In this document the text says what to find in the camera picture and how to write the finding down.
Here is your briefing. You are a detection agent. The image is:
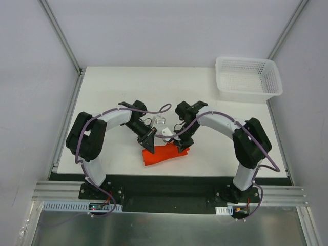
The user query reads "right white cable duct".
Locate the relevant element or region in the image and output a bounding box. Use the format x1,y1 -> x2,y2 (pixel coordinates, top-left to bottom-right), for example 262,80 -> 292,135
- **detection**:
215,206 -> 233,216

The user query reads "left aluminium frame post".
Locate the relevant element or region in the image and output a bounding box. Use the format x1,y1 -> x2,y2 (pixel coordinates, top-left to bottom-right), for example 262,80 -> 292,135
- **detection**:
38,0 -> 84,75

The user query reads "right aluminium frame post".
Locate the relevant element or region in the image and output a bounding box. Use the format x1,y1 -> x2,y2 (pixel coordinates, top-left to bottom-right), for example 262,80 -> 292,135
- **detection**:
267,0 -> 311,60

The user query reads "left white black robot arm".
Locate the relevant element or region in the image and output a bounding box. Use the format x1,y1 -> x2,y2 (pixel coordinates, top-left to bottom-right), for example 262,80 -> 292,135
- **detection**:
66,100 -> 157,199

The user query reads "aluminium front rail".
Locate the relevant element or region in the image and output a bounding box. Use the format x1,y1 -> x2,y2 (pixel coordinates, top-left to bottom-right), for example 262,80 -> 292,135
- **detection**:
32,180 -> 310,207

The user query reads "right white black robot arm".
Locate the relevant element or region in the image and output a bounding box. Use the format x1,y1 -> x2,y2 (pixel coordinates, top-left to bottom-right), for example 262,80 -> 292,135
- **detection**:
172,101 -> 272,204

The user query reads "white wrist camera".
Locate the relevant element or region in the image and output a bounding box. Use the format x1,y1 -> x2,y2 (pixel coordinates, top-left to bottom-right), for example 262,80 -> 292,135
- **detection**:
161,127 -> 177,144
151,115 -> 166,129

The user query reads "aluminium frame post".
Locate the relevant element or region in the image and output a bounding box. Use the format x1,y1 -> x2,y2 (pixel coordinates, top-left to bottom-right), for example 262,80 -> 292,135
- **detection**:
267,0 -> 311,60
38,0 -> 84,75

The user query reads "orange t shirt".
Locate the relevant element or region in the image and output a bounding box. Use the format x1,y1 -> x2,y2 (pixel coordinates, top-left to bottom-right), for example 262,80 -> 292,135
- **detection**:
142,143 -> 190,166

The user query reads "left white cable duct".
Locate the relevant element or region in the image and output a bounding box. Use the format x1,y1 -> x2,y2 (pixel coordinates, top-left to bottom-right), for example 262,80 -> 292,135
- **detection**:
43,201 -> 123,213

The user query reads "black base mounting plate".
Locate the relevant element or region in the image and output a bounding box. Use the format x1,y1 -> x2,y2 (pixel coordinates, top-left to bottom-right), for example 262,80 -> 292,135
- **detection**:
78,175 -> 259,214

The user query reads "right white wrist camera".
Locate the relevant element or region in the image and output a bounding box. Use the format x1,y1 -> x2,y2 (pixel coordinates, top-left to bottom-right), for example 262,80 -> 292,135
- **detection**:
161,127 -> 177,144

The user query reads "white cable duct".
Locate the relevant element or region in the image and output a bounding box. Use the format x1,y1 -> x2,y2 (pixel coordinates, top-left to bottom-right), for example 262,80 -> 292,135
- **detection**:
43,201 -> 123,213
215,206 -> 233,216

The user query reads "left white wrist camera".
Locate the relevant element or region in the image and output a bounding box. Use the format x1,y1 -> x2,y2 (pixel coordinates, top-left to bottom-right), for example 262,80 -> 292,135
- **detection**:
151,115 -> 166,129

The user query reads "white plastic basket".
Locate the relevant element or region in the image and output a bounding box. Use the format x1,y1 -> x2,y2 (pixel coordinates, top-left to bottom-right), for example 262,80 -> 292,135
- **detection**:
215,56 -> 283,104

